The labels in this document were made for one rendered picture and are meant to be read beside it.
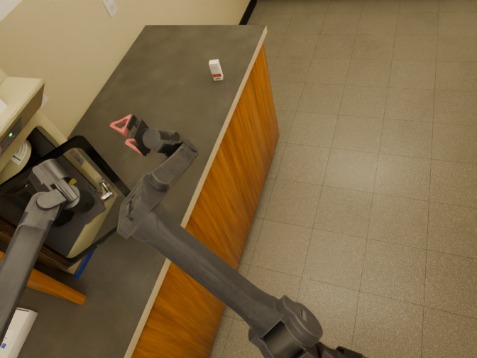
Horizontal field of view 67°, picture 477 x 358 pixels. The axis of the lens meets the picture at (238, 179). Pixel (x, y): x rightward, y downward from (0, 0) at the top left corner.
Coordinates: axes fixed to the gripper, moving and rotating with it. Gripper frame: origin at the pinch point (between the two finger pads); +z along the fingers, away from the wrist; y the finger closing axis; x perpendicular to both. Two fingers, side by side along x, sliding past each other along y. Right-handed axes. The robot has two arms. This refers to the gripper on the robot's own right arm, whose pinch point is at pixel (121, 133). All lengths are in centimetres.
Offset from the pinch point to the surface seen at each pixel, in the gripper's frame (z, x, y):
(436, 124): -119, -109, -131
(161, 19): 51, -110, -52
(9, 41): 55, -27, 10
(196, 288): -17, 34, -62
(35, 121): 12.6, 9.6, 18.4
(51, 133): 12.4, 9.5, 12.0
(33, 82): 3.6, 6.3, 31.4
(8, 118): 2.1, 17.8, 32.8
